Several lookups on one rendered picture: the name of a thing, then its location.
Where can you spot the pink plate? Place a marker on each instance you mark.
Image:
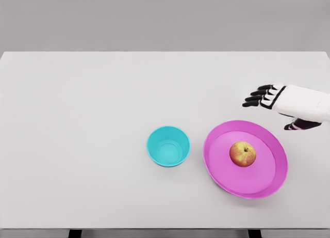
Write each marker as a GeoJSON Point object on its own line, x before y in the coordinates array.
{"type": "Point", "coordinates": [257, 181]}

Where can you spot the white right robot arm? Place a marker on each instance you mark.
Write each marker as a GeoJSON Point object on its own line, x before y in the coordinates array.
{"type": "Point", "coordinates": [326, 106]}

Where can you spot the red yellow apple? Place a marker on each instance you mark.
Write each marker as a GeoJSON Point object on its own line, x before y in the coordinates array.
{"type": "Point", "coordinates": [243, 154]}

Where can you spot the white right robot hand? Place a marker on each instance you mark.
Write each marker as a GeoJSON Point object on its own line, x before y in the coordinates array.
{"type": "Point", "coordinates": [296, 102]}

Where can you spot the blue bowl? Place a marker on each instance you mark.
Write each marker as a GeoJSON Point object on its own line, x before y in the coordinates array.
{"type": "Point", "coordinates": [168, 150]}

